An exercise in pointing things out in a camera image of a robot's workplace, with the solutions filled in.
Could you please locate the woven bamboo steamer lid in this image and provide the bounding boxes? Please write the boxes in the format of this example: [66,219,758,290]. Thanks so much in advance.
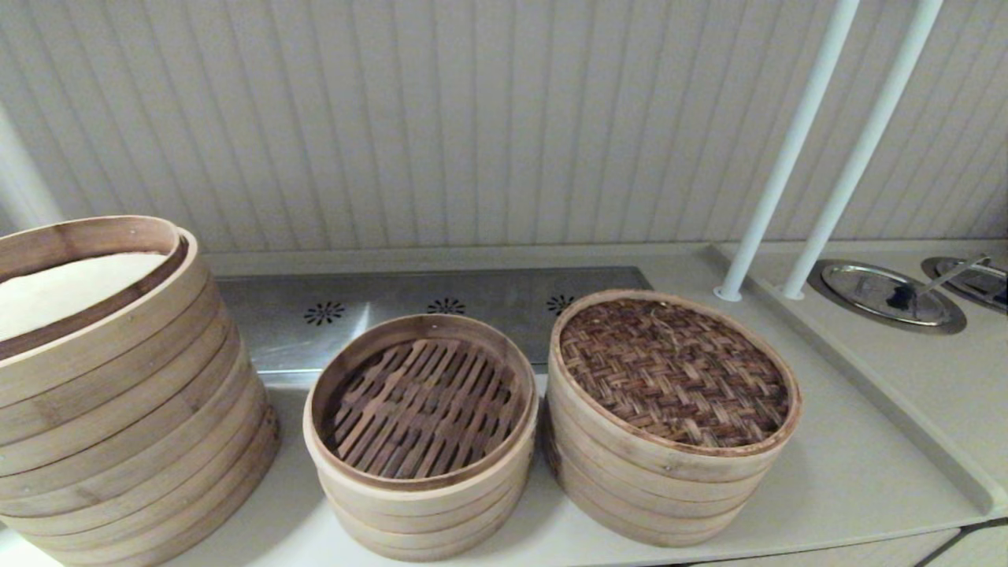
[548,288,803,484]

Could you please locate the small bamboo steamer stack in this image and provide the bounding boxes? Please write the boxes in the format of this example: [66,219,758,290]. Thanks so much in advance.
[543,378,792,550]
[302,313,541,563]

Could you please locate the round steel lid black knob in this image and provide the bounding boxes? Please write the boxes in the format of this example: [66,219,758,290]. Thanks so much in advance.
[810,260,968,335]

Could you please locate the tall wide bamboo steamer stack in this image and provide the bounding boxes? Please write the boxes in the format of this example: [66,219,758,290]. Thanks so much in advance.
[0,215,281,567]

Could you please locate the white steamer cloth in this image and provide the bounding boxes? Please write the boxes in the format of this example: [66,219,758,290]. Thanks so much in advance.
[0,250,169,341]

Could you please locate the stainless steel vent panel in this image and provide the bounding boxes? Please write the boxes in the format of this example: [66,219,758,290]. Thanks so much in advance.
[211,265,656,388]

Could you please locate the white slanted pole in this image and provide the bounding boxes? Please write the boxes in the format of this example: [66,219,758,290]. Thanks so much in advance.
[780,0,945,301]
[713,0,862,303]

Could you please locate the white pipe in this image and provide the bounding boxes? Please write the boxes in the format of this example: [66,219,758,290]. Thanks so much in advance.
[0,102,65,235]

